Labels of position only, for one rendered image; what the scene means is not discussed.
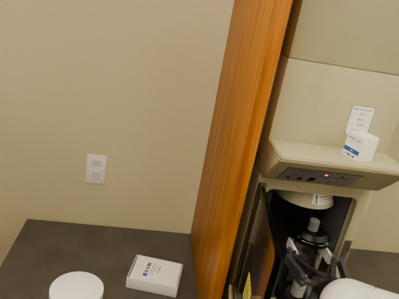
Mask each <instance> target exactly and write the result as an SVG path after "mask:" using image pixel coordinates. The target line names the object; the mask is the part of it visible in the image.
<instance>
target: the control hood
mask: <svg viewBox="0 0 399 299"><path fill-rule="evenodd" d="M342 152H343V148H338V147H329V146H324V145H315V144H306V143H301V142H292V141H283V140H278V139H269V140H268V144H267V149H266V152H265V156H264V160H263V164H262V169H261V176H262V177H263V178H267V179H276V178H277V177H278V176H279V175H280V174H281V173H282V172H283V171H285V170H286V169H287V168H288V167H293V168H303V169H308V170H318V171H327V172H333V173H343V174H352V175H358V176H364V177H362V178H361V179H359V180H357V181H355V182H354V183H352V184H350V185H348V186H346V187H349V188H355V189H364V190H375V191H379V190H381V189H383V188H385V187H387V186H389V185H391V184H393V183H395V182H398V181H399V163H397V162H396V161H394V160H393V159H392V158H391V157H389V156H388V155H386V154H384V153H378V152H375V153H374V155H373V159H372V161H358V162H356V161H355V160H352V159H351V158H349V157H348V156H346V155H344V154H343V153H342ZM278 180H283V179H278ZM287 181H292V180H287ZM293 182H298V181H293ZM303 183H309V182H303ZM313 184H319V183H313ZM319 185H325V184H319ZM329 186H334V185H329ZM339 187H344V186H339Z"/></svg>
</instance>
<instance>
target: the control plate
mask: <svg viewBox="0 0 399 299"><path fill-rule="evenodd" d="M326 174H328V175H329V176H324V175H326ZM286 176H290V177H286ZM342 176H344V177H345V178H341V177H342ZM297 177H302V180H297V179H296V178H297ZM311 177H312V178H316V179H315V180H314V181H312V182H311V181H307V180H308V179H309V178H311ZM362 177H364V176H358V175H352V174H343V173H333V172H327V171H318V170H308V169H303V168H293V167H288V168H287V169H286V170H285V171H283V172H282V173H281V174H280V175H279V176H278V177H277V178H276V179H283V180H292V181H298V182H309V183H319V184H325V185H334V186H344V187H346V186H348V185H350V184H352V183H354V182H355V181H357V180H359V179H361V178H362ZM321 180H324V182H322V181H321ZM330 181H333V183H331V182H330ZM339 182H342V184H341V185H340V184H339Z"/></svg>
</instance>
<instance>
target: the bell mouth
mask: <svg viewBox="0 0 399 299"><path fill-rule="evenodd" d="M275 191H276V192H277V194H278V195H279V196H281V197H282V198H283V199H285V200H286V201H288V202H290V203H292V204H295V205H297V206H301V207H304V208H309V209H327V208H330V207H332V206H333V204H334V199H333V196H331V195H321V194H315V193H305V192H294V191H288V190H278V189H275Z"/></svg>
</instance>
